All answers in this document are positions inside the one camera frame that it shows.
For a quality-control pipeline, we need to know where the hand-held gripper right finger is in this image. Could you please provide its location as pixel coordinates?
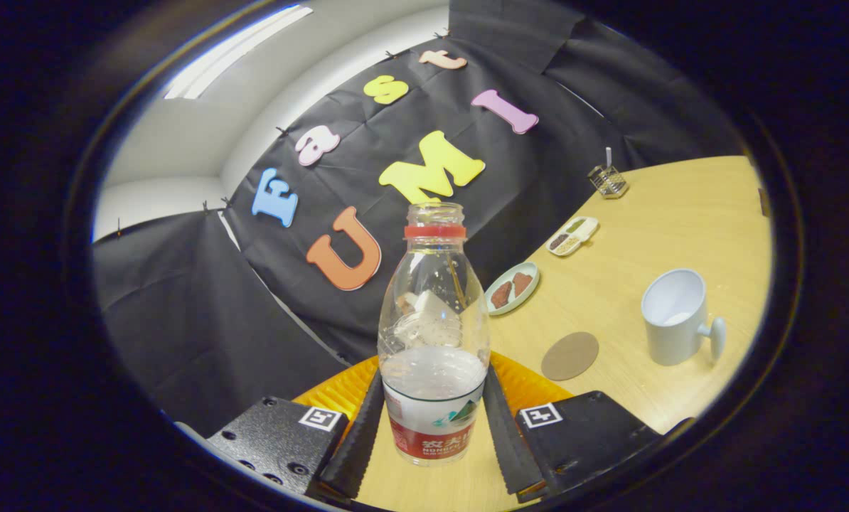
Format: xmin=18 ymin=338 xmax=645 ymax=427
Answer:
xmin=483 ymin=351 xmax=663 ymax=503

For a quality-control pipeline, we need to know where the black backdrop cloth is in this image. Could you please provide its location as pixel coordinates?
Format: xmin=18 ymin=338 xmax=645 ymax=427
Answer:
xmin=90 ymin=0 xmax=745 ymax=438

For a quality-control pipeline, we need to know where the long ceiling light panel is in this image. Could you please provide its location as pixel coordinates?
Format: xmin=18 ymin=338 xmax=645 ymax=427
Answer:
xmin=164 ymin=6 xmax=314 ymax=100

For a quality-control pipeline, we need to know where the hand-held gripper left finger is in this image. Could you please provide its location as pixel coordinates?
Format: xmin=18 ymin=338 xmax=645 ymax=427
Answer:
xmin=208 ymin=356 xmax=386 ymax=502

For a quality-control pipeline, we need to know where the white divided snack tray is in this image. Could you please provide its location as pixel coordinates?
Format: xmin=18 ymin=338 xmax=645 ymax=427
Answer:
xmin=545 ymin=216 xmax=600 ymax=257

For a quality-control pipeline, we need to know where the clear plastic bottle red label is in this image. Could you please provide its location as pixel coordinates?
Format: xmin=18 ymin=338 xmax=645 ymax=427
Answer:
xmin=378 ymin=202 xmax=491 ymax=466

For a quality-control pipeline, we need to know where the wooden table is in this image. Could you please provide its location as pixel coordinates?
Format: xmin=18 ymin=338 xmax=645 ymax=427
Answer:
xmin=353 ymin=155 xmax=774 ymax=511

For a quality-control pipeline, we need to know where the round brown coaster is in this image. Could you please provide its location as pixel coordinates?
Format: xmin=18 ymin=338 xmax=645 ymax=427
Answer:
xmin=541 ymin=331 xmax=600 ymax=381

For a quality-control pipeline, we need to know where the white cup with handle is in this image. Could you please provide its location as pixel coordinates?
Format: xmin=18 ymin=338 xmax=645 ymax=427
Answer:
xmin=641 ymin=268 xmax=727 ymax=367

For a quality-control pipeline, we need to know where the pale green plate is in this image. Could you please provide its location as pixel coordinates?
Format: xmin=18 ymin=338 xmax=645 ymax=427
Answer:
xmin=485 ymin=262 xmax=540 ymax=316

